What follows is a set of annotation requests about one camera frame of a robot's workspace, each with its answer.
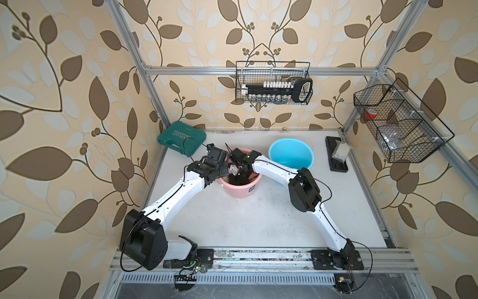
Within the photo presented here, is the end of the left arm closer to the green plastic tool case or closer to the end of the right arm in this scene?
the end of the right arm

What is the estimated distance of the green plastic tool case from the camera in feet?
3.55

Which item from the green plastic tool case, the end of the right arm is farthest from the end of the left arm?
the green plastic tool case

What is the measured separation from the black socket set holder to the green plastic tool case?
456 mm

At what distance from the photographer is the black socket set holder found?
0.82 meters
